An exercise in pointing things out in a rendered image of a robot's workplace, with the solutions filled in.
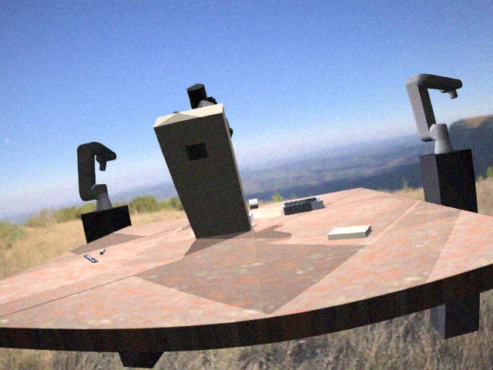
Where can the beige flat block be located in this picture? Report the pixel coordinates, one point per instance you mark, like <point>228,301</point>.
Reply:
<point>349,232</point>

